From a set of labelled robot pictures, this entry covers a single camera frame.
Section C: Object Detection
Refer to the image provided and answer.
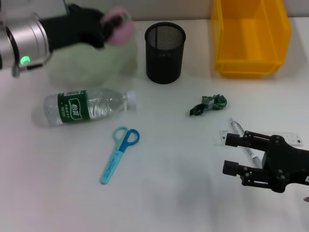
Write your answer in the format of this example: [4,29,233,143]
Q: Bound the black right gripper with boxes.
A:
[222,130,309,194]

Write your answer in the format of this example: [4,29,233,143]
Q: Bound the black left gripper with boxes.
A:
[40,4,124,53]

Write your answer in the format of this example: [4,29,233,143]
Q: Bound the pink peach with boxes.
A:
[100,6,135,46]

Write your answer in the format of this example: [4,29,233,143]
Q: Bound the green plastic wrapper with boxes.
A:
[188,94,229,117]

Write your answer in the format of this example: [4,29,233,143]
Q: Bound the clear green-label water bottle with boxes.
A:
[43,88,138,128]

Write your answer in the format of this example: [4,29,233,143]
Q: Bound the grey gel pen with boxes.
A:
[228,117,264,170]

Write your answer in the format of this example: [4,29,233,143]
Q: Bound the green glass fruit plate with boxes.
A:
[47,21,139,89]

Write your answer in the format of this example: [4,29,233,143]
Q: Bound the black mesh pen holder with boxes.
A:
[144,21,187,85]

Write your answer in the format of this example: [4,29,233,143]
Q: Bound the clear plastic ruler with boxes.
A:
[213,129,304,147]

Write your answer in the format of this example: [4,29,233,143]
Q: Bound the blue capped scissors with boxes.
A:
[100,126,141,185]

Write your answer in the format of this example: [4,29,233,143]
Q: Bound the yellow plastic storage bin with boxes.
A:
[210,0,293,79]

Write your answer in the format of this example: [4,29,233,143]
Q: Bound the silver left gripper cable connector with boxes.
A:
[11,61,49,78]

